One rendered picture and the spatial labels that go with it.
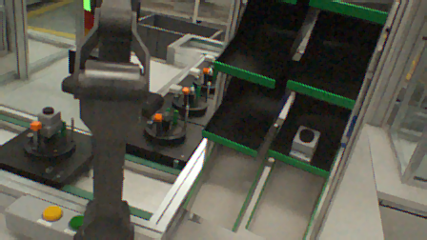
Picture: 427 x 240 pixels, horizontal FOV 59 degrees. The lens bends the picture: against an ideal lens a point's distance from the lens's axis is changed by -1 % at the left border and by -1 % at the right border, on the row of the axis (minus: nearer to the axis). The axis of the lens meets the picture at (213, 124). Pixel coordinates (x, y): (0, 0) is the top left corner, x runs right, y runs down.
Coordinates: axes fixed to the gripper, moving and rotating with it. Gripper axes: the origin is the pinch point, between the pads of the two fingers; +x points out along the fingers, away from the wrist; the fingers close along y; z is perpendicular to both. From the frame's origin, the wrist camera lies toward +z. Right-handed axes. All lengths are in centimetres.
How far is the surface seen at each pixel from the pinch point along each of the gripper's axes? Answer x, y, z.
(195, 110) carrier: 26, 1, 64
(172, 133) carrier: 26, 1, 43
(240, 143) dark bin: 5.0, -24.0, 13.3
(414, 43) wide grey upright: -4, -77, 128
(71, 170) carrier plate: 28.1, 18.2, 13.1
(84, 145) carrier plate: 28.2, 22.5, 25.5
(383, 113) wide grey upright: 32, -76, 127
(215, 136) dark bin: 4.1, -18.7, 11.4
